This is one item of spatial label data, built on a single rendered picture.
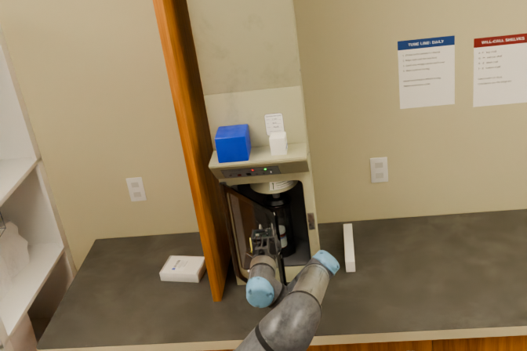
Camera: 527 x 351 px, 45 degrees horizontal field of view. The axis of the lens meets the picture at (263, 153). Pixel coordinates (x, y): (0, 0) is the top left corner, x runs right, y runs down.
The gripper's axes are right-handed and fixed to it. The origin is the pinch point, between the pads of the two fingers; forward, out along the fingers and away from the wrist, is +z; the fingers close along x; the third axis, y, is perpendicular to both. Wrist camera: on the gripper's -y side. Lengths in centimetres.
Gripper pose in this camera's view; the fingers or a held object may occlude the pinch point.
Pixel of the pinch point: (268, 233)
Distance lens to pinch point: 204.7
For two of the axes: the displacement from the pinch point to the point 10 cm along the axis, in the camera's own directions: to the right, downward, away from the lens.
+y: -1.3, -9.0, -4.2
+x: -9.9, 0.8, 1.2
